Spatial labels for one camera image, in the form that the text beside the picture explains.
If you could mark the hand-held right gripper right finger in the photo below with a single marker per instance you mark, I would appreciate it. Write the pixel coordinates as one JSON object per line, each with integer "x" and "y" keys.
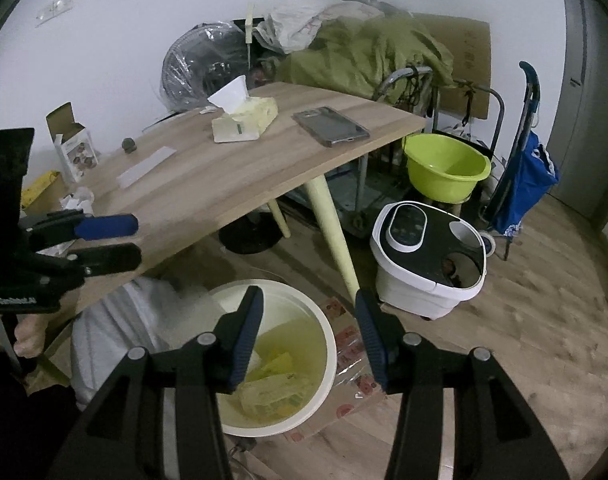
{"x": 371, "y": 342}

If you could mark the black metal frame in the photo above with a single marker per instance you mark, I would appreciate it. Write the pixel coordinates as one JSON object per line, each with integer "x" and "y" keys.
{"x": 486, "y": 95}

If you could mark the white wall switch plate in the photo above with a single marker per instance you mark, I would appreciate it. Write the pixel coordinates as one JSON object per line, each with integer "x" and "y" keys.
{"x": 54, "y": 11}

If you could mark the small dark round object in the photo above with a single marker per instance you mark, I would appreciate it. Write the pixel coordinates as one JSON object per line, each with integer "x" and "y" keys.
{"x": 129, "y": 145}

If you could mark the open printed carton box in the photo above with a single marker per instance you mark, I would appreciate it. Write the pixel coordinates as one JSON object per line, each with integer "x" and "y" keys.
{"x": 74, "y": 145}

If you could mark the green cloth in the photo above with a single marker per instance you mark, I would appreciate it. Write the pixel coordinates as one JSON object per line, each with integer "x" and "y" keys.
{"x": 364, "y": 55}

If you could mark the brown cardboard sheet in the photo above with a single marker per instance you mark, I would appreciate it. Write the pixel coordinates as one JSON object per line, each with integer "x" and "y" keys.
{"x": 466, "y": 50}

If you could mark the wooden table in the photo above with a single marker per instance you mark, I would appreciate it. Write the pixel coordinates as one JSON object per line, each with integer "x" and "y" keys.
{"x": 244, "y": 170}

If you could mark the green plastic basin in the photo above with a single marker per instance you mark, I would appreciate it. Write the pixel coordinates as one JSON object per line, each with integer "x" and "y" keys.
{"x": 446, "y": 170}

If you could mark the grey metal cart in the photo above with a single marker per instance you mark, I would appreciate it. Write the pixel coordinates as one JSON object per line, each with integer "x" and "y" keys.
{"x": 384, "y": 170}

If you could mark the crumpled white paper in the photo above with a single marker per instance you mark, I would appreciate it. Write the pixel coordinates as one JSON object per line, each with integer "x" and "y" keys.
{"x": 78, "y": 199}

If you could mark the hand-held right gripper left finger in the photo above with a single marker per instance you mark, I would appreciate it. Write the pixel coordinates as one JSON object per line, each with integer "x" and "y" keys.
{"x": 244, "y": 342}

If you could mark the white printed sack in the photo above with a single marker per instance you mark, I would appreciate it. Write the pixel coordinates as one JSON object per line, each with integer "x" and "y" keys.
{"x": 299, "y": 22}

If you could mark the smartphone in clear case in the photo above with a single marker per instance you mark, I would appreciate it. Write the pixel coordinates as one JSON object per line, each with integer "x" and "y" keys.
{"x": 331, "y": 126}

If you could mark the yellow packaging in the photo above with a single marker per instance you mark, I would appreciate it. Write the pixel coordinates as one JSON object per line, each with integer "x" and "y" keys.
{"x": 276, "y": 382}

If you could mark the white and black foot bath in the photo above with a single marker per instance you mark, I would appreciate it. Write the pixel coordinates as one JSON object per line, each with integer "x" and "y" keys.
{"x": 424, "y": 265}

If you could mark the yellow packet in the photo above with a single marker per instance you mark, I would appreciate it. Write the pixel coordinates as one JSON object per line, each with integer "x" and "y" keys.
{"x": 40, "y": 187}

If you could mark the blue shopping trolley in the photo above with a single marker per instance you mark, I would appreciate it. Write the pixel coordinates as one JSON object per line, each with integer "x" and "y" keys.
{"x": 526, "y": 185}

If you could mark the yellow tissue pack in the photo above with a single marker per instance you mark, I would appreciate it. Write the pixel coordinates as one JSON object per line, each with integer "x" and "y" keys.
{"x": 246, "y": 120}

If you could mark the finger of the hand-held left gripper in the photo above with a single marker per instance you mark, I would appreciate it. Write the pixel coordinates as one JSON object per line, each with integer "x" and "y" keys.
{"x": 106, "y": 226}
{"x": 109, "y": 259}

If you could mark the white round bin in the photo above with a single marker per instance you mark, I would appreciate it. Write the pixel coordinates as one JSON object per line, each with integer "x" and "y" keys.
{"x": 319, "y": 355}

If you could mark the white tape roll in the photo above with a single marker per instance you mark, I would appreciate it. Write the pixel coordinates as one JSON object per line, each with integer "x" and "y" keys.
{"x": 488, "y": 245}

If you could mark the plastic-wrapped electric fan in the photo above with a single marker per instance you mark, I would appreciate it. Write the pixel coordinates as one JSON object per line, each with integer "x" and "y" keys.
{"x": 199, "y": 67}

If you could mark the white plastic bag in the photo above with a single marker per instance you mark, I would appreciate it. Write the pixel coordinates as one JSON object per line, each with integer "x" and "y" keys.
{"x": 119, "y": 325}

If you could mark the person's left hand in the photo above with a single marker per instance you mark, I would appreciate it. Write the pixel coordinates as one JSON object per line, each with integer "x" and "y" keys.
{"x": 31, "y": 337}

